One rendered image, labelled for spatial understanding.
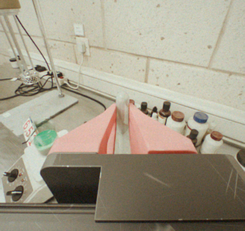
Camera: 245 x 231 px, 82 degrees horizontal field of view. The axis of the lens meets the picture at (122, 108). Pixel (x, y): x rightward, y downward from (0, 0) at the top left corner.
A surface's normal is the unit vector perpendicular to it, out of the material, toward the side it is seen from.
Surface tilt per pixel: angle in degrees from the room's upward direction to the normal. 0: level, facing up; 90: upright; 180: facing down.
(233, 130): 90
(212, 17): 90
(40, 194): 90
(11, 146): 0
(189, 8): 90
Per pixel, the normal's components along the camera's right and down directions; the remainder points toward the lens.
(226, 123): -0.55, 0.49
